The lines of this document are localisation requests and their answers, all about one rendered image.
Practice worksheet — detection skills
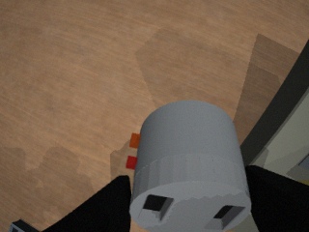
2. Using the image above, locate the grey cylinder with two slots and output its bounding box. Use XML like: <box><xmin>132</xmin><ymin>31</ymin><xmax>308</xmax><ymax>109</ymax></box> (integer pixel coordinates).
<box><xmin>125</xmin><ymin>100</ymin><xmax>252</xmax><ymax>232</ymax></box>

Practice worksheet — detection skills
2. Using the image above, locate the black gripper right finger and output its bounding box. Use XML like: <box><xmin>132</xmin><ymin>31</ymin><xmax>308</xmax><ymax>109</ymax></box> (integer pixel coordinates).
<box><xmin>244</xmin><ymin>165</ymin><xmax>309</xmax><ymax>232</ymax></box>

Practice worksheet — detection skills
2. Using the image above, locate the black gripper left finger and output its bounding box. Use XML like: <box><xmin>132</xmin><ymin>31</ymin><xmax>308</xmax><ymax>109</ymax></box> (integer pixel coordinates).
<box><xmin>42</xmin><ymin>175</ymin><xmax>132</xmax><ymax>232</ymax></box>

